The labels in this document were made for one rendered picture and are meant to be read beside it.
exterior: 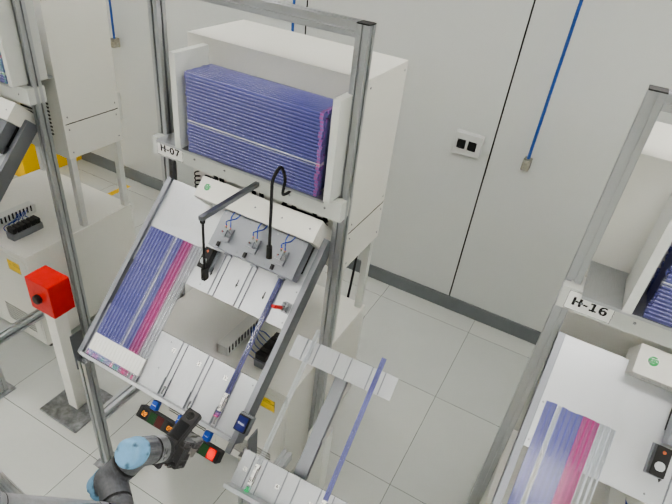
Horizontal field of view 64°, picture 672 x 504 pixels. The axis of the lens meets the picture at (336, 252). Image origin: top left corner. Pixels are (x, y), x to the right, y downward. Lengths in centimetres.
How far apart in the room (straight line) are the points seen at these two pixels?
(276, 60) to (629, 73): 166
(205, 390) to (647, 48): 230
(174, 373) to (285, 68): 107
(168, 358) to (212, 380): 19
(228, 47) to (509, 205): 182
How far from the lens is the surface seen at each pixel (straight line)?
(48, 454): 282
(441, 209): 325
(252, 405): 178
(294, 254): 174
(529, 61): 289
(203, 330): 230
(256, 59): 188
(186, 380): 191
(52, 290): 239
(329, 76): 174
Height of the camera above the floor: 219
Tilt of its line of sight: 34 degrees down
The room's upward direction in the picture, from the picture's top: 7 degrees clockwise
